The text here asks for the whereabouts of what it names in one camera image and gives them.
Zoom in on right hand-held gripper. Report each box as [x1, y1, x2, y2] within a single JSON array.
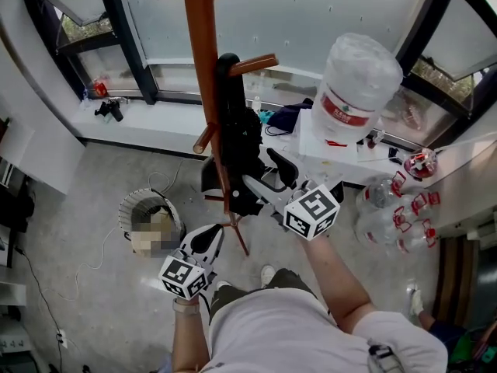
[[242, 147, 346, 242]]

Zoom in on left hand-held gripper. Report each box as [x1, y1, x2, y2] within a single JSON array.
[[158, 223, 226, 302]]

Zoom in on brown wooden coat rack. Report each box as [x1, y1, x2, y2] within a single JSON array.
[[181, 0, 280, 257]]

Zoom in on person's right forearm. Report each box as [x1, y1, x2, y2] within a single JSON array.
[[297, 231, 376, 335]]

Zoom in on person's left forearm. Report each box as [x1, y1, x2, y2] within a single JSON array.
[[170, 296, 213, 369]]

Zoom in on white water dispenser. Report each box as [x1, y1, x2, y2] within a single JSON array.
[[296, 106, 390, 188]]

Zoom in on dark blue cloth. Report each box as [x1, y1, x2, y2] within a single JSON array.
[[266, 97, 315, 134]]

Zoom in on pink wristband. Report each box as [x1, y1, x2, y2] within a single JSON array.
[[172, 298, 201, 317]]

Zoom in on person's dark olive shorts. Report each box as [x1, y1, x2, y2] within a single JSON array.
[[208, 267, 324, 324]]

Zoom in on small spray bottle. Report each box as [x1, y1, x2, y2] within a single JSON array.
[[366, 129, 387, 149]]

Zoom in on large clear water jug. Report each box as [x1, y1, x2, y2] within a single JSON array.
[[310, 32, 404, 148]]

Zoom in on person's white shirt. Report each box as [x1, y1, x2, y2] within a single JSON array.
[[200, 288, 450, 373]]

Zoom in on white window ledge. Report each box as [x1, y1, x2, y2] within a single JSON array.
[[71, 96, 416, 189]]

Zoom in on black cord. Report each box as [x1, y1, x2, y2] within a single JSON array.
[[264, 124, 293, 137]]

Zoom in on white floor cable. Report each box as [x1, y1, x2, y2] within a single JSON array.
[[36, 157, 186, 302]]

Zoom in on black camera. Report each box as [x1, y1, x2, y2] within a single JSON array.
[[94, 99, 125, 124]]

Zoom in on black floor cable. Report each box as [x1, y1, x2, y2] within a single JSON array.
[[14, 246, 65, 371]]

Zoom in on black shoulder strap device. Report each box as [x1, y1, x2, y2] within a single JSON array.
[[366, 339, 406, 373]]

